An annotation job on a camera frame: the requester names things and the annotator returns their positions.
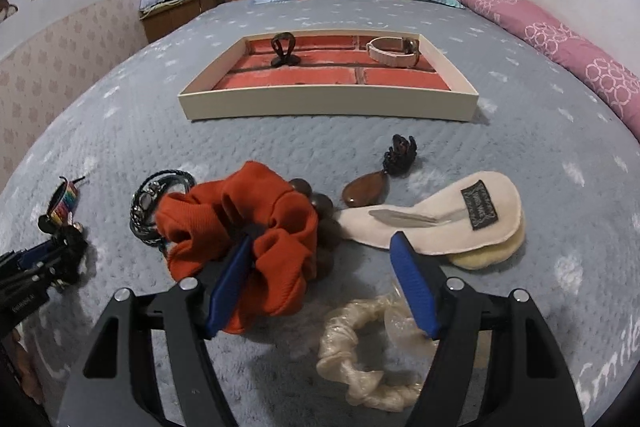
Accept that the pink strap watch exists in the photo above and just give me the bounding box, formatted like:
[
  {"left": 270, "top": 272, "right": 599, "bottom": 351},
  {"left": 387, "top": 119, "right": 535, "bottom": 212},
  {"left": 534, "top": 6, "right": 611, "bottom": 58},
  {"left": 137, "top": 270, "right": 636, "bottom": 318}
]
[{"left": 366, "top": 36, "right": 422, "bottom": 68}]

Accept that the beige tray with brick lining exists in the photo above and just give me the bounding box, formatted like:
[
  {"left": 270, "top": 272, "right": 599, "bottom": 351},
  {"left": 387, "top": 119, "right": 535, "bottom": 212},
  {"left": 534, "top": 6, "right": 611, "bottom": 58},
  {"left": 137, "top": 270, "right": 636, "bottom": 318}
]
[{"left": 178, "top": 31, "right": 480, "bottom": 122}]

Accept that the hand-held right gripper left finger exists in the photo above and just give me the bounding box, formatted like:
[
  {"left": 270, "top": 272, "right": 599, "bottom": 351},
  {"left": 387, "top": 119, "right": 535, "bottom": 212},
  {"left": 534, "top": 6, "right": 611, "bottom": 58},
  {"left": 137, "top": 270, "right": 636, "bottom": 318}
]
[{"left": 52, "top": 233, "right": 253, "bottom": 427}]

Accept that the wooden nightstand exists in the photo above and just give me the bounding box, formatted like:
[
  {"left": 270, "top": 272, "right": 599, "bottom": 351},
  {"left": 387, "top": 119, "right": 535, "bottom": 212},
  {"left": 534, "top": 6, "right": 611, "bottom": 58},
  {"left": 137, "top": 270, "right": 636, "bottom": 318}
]
[{"left": 139, "top": 0, "right": 225, "bottom": 44}]

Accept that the brown teardrop black hair claw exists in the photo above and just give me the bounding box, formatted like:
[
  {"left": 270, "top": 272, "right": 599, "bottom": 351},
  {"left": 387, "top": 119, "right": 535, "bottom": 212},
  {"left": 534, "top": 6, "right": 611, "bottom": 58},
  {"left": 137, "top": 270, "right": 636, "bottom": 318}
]
[{"left": 341, "top": 134, "right": 420, "bottom": 209}]

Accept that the orange fabric scrunchie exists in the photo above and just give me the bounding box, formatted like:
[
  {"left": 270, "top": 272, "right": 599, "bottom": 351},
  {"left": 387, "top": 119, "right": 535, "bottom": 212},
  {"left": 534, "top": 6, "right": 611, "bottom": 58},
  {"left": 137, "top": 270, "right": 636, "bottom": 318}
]
[{"left": 155, "top": 161, "right": 321, "bottom": 335}]

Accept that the cream satin scrunchie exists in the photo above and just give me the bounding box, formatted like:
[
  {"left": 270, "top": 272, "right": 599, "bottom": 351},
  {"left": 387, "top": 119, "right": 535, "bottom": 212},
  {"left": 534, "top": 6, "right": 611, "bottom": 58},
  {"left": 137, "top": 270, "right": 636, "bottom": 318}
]
[{"left": 316, "top": 294, "right": 426, "bottom": 412}]

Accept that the beige plush hair clip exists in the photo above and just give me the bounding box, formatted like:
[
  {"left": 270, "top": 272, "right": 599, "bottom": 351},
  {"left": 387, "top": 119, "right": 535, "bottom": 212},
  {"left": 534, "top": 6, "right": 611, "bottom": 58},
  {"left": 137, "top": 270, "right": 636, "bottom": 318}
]
[{"left": 334, "top": 170, "right": 527, "bottom": 270}]

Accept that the clear plastic piece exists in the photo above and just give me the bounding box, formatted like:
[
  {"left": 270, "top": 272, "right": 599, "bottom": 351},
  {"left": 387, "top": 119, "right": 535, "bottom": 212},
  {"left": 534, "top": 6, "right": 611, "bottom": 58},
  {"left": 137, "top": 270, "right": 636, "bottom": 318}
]
[{"left": 382, "top": 287, "right": 441, "bottom": 348}]

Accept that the pink rolled quilt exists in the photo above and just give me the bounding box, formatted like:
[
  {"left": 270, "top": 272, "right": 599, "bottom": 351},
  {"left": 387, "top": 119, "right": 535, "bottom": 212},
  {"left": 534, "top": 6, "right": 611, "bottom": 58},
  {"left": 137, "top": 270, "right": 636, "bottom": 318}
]
[{"left": 441, "top": 0, "right": 640, "bottom": 138}]

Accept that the rainbow woven bracelet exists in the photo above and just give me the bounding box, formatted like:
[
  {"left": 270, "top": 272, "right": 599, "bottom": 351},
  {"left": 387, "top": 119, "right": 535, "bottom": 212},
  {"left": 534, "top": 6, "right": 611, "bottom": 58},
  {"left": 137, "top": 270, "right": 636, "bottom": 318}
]
[{"left": 47, "top": 175, "right": 88, "bottom": 228}]

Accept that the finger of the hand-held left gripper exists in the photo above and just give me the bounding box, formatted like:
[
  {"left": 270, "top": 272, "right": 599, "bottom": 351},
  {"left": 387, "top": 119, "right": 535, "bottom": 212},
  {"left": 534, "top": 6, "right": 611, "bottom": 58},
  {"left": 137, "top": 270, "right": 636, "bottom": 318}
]
[
  {"left": 15, "top": 259, "right": 70, "bottom": 292},
  {"left": 0, "top": 238, "right": 61, "bottom": 273}
]

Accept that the black scrunchie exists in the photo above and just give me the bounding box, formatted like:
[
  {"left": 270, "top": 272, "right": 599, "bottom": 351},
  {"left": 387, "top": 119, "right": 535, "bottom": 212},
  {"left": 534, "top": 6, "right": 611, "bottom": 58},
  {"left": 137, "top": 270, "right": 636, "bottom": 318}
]
[{"left": 39, "top": 214, "right": 90, "bottom": 290}]

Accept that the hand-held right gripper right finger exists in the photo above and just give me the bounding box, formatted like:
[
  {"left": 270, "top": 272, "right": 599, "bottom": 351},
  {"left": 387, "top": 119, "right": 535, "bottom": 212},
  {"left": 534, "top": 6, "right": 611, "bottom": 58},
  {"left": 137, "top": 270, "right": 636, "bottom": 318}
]
[{"left": 389, "top": 231, "right": 586, "bottom": 427}]

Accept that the brown wooden bead bracelet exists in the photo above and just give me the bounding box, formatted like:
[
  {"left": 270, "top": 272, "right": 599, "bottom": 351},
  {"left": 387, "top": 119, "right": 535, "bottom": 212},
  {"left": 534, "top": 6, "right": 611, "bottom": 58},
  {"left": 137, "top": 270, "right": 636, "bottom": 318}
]
[{"left": 287, "top": 177, "right": 346, "bottom": 283}]

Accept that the black braided bracelet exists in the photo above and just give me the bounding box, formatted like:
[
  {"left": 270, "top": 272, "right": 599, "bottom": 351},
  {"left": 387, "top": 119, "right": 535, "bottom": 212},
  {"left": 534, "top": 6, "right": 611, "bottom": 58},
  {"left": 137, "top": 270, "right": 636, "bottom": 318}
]
[{"left": 130, "top": 170, "right": 197, "bottom": 253}]

